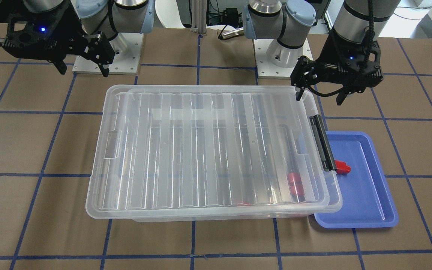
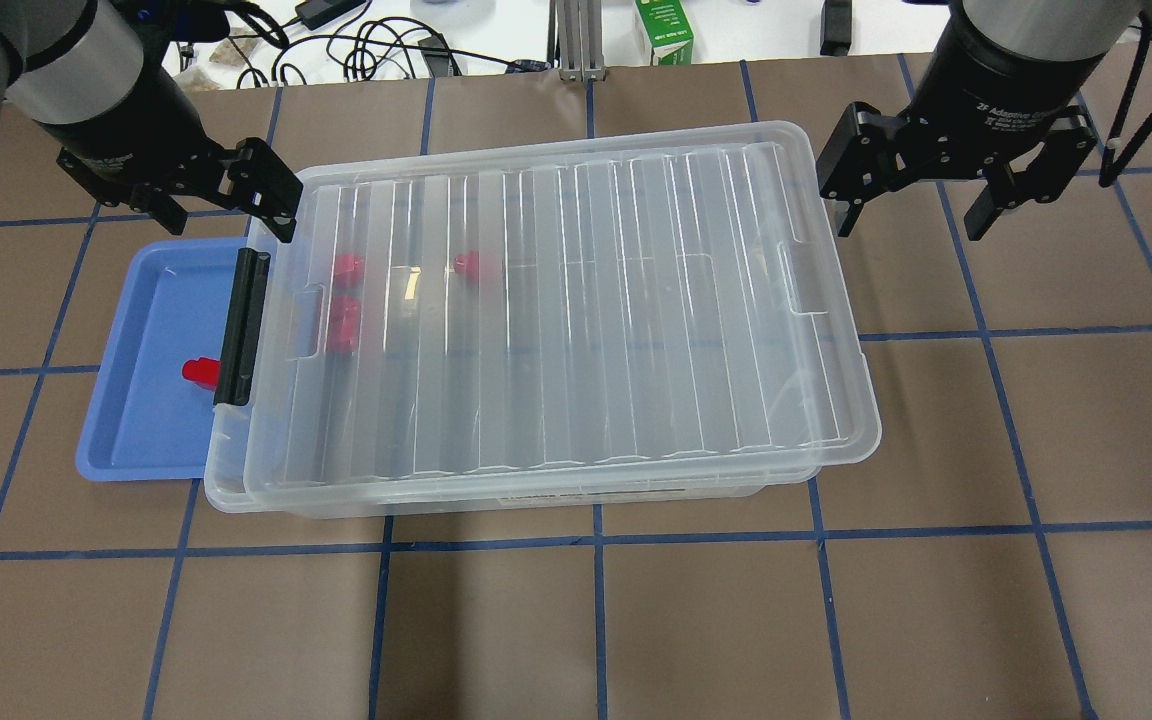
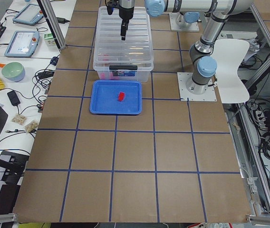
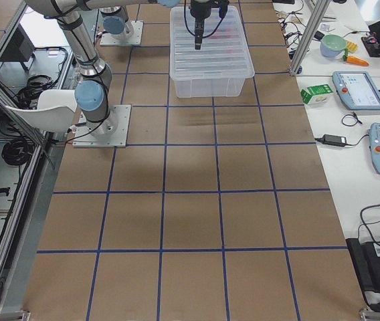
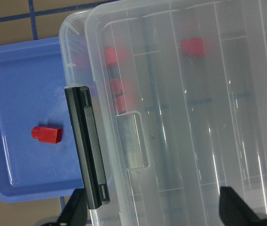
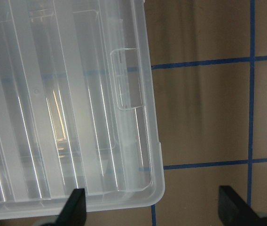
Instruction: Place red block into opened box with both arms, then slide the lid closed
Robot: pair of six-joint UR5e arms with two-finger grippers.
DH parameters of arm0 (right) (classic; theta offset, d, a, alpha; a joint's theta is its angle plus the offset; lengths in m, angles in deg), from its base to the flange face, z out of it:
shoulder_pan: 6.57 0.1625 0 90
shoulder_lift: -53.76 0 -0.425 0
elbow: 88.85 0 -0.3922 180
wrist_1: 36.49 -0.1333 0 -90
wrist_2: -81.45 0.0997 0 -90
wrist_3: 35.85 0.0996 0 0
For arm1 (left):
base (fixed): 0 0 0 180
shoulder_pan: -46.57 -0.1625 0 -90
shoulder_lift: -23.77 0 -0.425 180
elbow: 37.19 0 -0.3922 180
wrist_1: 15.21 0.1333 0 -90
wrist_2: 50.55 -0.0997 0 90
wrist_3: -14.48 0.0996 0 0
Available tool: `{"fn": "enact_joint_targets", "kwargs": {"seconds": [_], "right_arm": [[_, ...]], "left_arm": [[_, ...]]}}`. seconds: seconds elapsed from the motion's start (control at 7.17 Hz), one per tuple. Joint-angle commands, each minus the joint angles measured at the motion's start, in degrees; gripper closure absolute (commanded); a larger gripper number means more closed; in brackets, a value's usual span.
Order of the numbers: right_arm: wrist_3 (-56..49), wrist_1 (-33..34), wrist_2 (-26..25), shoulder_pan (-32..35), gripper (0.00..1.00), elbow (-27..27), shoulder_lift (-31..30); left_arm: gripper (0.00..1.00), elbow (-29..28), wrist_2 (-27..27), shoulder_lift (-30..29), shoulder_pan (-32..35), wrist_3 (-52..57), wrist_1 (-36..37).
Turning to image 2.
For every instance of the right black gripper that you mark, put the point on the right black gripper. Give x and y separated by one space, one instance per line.
998 82

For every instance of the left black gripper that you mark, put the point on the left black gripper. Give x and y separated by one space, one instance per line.
128 132

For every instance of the red block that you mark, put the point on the red block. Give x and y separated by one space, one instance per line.
204 372
473 267
344 325
348 269

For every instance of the clear plastic box lid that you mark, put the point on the clear plastic box lid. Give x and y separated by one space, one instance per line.
672 294

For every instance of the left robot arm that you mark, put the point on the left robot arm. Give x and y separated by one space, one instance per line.
90 73

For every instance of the clear plastic storage box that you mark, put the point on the clear plastic storage box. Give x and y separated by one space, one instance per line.
632 479

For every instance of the black device on desk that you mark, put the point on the black device on desk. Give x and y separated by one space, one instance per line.
835 27

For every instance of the black power adapter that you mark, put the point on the black power adapter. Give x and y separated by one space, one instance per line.
315 14

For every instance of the blue plastic tray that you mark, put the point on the blue plastic tray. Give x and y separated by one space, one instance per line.
146 421

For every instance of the green white carton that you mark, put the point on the green white carton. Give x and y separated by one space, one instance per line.
665 33

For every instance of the black box latch handle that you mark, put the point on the black box latch handle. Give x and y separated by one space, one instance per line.
242 332

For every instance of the aluminium frame post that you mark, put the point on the aluminium frame post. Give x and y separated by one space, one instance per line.
575 40

